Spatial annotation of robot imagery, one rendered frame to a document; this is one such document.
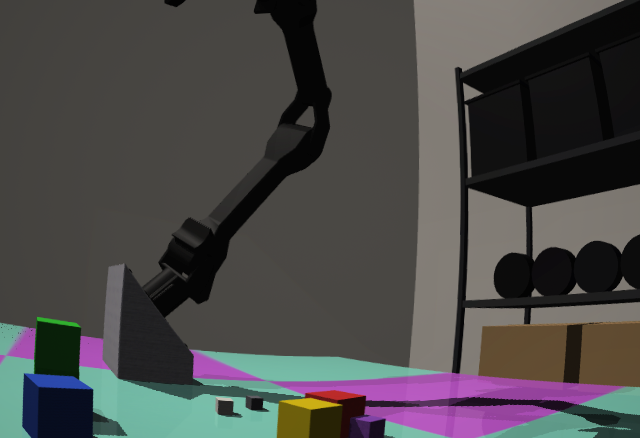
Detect green rectangular block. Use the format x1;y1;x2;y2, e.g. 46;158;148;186
34;364;80;380
34;317;81;372

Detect red block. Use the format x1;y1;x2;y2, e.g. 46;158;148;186
305;390;366;438

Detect yellow block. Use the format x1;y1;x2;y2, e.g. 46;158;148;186
277;398;342;438

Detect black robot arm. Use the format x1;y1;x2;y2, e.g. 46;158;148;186
142;0;332;318

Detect purple block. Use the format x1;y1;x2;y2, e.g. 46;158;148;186
349;414;386;438

